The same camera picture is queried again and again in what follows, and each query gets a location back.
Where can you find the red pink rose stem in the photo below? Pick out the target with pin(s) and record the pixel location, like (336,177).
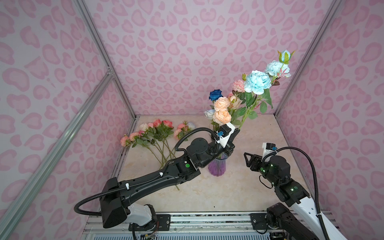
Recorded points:
(158,133)

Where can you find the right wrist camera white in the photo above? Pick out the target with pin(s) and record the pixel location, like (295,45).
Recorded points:
(268,148)

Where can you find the pink carnation double stem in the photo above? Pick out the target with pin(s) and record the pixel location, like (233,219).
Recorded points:
(239,86)

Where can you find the dark blue artificial rose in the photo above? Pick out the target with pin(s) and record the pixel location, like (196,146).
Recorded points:
(215,95)

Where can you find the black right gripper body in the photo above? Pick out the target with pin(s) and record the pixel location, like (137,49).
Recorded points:
(258,166)

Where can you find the pink rosebud spray stem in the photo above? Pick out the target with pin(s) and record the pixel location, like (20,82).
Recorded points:
(181,130)
(235,102)

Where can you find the peach rose stem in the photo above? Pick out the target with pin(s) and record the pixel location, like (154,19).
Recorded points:
(221,115)

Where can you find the diagonal aluminium frame bar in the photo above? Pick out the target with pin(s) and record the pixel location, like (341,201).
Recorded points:
(21,204)

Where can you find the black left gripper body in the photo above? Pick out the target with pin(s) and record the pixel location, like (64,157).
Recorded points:
(227,149)

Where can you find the purple blue glass vase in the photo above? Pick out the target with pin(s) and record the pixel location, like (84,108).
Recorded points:
(218,166)

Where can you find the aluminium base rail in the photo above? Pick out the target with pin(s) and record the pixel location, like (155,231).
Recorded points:
(193,226)

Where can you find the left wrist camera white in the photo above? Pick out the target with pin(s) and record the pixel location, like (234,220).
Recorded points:
(224,133)

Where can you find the aluminium frame corner post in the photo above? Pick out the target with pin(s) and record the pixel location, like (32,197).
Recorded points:
(327,21)
(100,46)

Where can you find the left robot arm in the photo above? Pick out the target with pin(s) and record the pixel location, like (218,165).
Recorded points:
(200,147)

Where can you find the pink green carnation stem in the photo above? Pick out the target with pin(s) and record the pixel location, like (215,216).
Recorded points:
(146,140)

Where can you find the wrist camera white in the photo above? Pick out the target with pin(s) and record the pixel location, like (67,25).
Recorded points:
(224,133)
(268,148)

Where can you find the aluminium frame corner post right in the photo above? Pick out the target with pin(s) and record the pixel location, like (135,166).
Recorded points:
(327,21)

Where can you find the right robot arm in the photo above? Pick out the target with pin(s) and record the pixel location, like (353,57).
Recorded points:
(297,213)

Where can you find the aluminium frame corner post left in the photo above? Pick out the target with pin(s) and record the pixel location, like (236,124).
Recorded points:
(100,46)

